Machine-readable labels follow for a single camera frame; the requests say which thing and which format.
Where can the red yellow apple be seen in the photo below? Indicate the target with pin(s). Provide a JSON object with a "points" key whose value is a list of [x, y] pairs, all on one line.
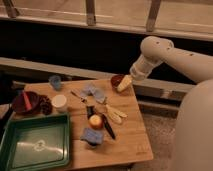
{"points": [[96, 122]]}

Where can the green plastic tray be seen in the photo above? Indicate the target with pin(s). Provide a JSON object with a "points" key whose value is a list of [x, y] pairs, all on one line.
{"points": [[35, 144]]}

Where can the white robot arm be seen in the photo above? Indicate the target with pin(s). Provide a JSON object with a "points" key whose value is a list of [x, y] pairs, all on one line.
{"points": [[193, 141]]}

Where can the small blue cup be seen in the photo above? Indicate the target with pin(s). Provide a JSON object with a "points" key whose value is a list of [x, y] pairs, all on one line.
{"points": [[55, 82]]}

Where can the light blue cloth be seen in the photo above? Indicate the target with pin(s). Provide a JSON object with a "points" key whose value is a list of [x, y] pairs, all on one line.
{"points": [[97, 93]]}

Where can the black handled knife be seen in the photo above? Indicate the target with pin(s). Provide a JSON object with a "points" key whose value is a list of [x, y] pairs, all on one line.
{"points": [[108, 127]]}

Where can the small black object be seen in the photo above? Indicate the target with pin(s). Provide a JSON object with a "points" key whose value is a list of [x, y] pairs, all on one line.
{"points": [[90, 111]]}

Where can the white paper cup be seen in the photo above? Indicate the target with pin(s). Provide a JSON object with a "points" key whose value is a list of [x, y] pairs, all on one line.
{"points": [[59, 102]]}

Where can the brown bowl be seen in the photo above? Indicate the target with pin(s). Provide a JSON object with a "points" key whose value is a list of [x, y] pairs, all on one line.
{"points": [[116, 80]]}

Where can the red spatula in bowl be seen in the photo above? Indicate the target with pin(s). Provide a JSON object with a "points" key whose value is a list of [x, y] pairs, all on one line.
{"points": [[27, 101]]}

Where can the blue sponge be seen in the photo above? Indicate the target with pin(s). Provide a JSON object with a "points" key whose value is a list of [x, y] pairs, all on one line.
{"points": [[92, 137]]}

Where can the yellow banana toy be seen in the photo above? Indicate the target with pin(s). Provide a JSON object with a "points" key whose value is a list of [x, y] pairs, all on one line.
{"points": [[115, 114]]}

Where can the dark red bowl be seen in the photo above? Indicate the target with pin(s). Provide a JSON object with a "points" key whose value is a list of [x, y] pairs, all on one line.
{"points": [[18, 104]]}

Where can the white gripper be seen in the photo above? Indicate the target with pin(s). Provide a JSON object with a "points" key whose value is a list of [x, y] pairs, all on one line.
{"points": [[139, 70]]}

